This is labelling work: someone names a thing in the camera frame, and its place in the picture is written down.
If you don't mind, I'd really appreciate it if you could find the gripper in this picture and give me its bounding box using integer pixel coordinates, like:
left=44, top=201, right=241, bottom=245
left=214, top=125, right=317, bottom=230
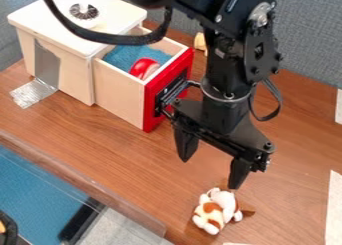
left=168, top=98, right=277, bottom=191

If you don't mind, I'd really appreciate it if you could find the drawer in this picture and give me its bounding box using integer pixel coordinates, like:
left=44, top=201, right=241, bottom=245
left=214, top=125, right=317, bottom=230
left=90, top=26, right=202, bottom=134

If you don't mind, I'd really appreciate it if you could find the white and brown plush dog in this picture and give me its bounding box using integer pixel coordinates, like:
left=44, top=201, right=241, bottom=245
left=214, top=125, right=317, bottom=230
left=191, top=187, right=245, bottom=236

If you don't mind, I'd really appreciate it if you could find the red and white toy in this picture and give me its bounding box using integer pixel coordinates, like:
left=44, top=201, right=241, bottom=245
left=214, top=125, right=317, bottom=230
left=128, top=57, right=162, bottom=82

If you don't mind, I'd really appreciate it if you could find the beige toy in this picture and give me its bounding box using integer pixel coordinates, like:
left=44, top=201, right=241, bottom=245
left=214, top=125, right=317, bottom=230
left=192, top=31, right=209, bottom=57

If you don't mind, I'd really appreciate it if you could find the white paper sheet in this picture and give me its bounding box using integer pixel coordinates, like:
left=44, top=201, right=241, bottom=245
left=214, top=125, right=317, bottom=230
left=323, top=169, right=342, bottom=245
left=333, top=88, right=342, bottom=125

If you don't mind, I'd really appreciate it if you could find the blue cloth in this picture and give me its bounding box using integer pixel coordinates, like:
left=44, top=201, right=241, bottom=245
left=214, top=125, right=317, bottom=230
left=101, top=44, right=174, bottom=74

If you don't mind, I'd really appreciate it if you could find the cabinet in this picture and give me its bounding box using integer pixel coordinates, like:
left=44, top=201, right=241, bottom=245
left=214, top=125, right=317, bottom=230
left=6, top=0, right=149, bottom=107

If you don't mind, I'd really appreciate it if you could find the grey tape strip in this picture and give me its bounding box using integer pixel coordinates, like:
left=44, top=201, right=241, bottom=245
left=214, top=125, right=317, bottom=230
left=8, top=38, right=62, bottom=110

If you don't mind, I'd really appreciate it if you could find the black and white toy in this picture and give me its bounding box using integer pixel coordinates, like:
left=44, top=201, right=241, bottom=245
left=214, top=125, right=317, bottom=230
left=68, top=2, right=107, bottom=29

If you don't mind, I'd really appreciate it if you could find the black sleeved cable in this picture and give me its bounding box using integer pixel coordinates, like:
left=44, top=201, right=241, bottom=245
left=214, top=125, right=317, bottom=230
left=36, top=0, right=174, bottom=46

